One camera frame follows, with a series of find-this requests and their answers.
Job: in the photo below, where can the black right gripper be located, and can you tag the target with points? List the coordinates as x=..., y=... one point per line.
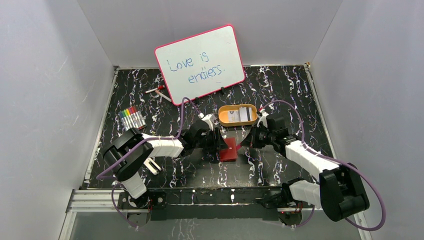
x=251, y=141

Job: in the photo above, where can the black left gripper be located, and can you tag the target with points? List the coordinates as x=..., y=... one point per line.
x=216, y=141

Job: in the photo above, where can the orange oval tray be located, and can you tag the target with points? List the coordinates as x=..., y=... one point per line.
x=223, y=115

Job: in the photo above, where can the red card holder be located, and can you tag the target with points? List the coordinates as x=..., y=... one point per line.
x=229, y=154

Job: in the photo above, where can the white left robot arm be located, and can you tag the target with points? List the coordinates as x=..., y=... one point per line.
x=134, y=149

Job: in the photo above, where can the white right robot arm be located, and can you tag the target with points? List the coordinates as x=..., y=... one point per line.
x=339, y=190

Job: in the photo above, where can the white marker pen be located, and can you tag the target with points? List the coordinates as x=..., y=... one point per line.
x=163, y=96

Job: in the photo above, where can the red capped marker pen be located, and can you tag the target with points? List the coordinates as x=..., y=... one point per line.
x=160, y=87

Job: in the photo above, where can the pink framed whiteboard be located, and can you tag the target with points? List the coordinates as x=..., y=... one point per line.
x=201, y=64

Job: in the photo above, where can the pack of coloured markers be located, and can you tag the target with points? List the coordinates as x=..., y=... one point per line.
x=131, y=117

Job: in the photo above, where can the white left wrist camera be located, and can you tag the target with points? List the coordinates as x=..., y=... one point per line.
x=209, y=119

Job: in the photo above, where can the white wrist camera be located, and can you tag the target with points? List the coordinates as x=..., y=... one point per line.
x=262, y=121
x=209, y=119

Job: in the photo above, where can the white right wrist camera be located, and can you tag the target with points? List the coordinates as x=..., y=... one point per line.
x=262, y=121

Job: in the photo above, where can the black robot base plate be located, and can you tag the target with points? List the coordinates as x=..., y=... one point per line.
x=266, y=203

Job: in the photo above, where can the aluminium frame rail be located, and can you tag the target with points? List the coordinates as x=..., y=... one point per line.
x=90, y=201

